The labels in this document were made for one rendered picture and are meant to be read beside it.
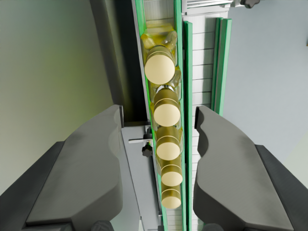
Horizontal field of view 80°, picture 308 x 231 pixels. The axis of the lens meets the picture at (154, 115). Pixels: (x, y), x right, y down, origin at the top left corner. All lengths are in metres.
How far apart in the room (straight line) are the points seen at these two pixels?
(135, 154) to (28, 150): 0.49
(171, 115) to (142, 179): 0.53
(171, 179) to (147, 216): 0.64
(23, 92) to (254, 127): 0.76
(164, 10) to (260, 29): 0.32
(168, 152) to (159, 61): 0.13
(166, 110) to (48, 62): 0.14
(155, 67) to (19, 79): 0.13
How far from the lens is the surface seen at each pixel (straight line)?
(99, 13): 0.55
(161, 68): 0.21
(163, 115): 0.23
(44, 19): 0.25
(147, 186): 0.77
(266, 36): 0.69
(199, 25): 0.49
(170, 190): 0.35
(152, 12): 0.48
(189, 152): 0.54
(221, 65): 0.45
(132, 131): 0.60
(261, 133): 0.85
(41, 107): 0.21
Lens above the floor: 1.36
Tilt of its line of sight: 60 degrees down
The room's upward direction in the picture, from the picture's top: 177 degrees counter-clockwise
